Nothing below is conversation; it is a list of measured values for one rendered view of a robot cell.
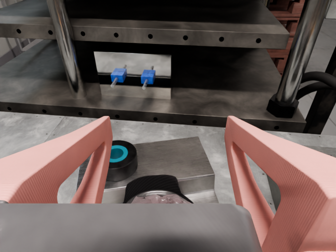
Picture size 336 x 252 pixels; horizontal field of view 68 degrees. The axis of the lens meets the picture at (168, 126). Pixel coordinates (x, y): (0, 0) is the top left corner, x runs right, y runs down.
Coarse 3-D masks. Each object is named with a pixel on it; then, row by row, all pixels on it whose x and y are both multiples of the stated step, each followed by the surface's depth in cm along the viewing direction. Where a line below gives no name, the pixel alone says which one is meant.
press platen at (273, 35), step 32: (32, 0) 114; (96, 0) 115; (128, 0) 115; (160, 0) 115; (192, 0) 115; (224, 0) 115; (256, 0) 115; (0, 32) 87; (32, 32) 85; (96, 32) 83; (128, 32) 81; (160, 32) 80; (192, 32) 79; (224, 32) 78; (256, 32) 77; (288, 32) 76
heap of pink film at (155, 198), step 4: (136, 196) 44; (140, 196) 45; (148, 196) 46; (152, 196) 46; (156, 196) 45; (160, 196) 46; (164, 196) 46; (168, 196) 46; (172, 196) 46; (176, 196) 46; (136, 200) 44; (140, 200) 44; (144, 200) 44; (148, 200) 45; (152, 200) 45; (156, 200) 45; (160, 200) 45; (164, 200) 45; (168, 200) 45; (172, 200) 45; (176, 200) 45; (180, 200) 45; (184, 200) 45
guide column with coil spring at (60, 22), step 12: (48, 0) 74; (60, 0) 74; (60, 12) 76; (60, 24) 78; (60, 36) 80; (72, 36) 82; (60, 48) 83; (72, 48) 84; (72, 60) 85; (72, 72) 88; (72, 84) 90; (72, 96) 94; (84, 96) 95
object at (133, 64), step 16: (96, 48) 88; (112, 48) 88; (128, 48) 88; (144, 48) 88; (160, 48) 88; (176, 48) 104; (96, 64) 89; (112, 64) 88; (128, 64) 87; (144, 64) 86; (160, 64) 86; (176, 64) 111; (128, 80) 91; (160, 80) 89; (128, 96) 95; (144, 96) 94; (160, 96) 93
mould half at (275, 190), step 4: (312, 148) 61; (316, 148) 61; (320, 148) 61; (324, 148) 61; (328, 148) 61; (332, 148) 61; (324, 152) 60; (328, 152) 60; (332, 152) 60; (268, 176) 60; (268, 180) 60; (272, 180) 57; (272, 184) 57; (276, 184) 54; (272, 188) 57; (276, 188) 54; (272, 192) 57; (276, 192) 54; (272, 196) 56; (276, 196) 54; (280, 196) 52; (276, 200) 54; (276, 204) 54; (276, 208) 53
